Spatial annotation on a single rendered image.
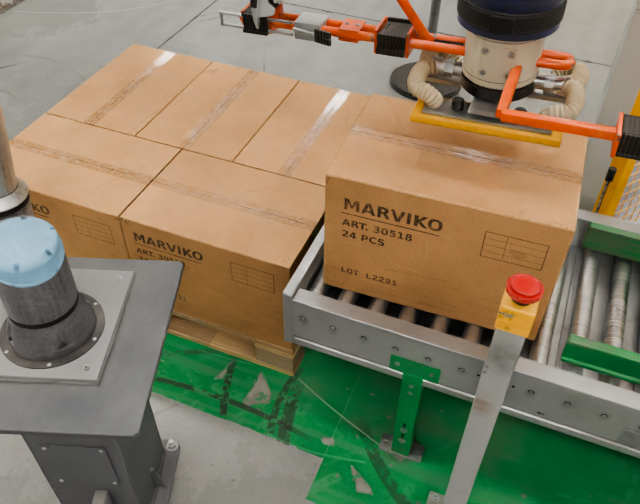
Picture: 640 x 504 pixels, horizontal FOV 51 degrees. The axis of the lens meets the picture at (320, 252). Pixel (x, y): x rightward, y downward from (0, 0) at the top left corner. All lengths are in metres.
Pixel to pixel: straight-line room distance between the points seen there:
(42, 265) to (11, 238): 0.09
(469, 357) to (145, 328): 0.80
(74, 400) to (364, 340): 0.76
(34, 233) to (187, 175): 0.97
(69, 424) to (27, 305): 0.26
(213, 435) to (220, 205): 0.75
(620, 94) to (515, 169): 1.03
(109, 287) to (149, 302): 0.11
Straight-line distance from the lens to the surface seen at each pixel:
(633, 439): 1.91
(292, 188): 2.27
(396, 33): 1.66
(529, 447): 2.37
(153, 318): 1.64
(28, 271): 1.43
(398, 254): 1.77
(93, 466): 1.91
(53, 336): 1.56
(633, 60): 2.67
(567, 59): 1.63
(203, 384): 2.42
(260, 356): 2.40
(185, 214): 2.20
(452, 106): 1.61
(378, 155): 1.74
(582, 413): 1.86
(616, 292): 2.11
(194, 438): 2.31
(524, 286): 1.33
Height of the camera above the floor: 1.97
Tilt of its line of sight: 44 degrees down
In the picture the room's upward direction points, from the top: 1 degrees clockwise
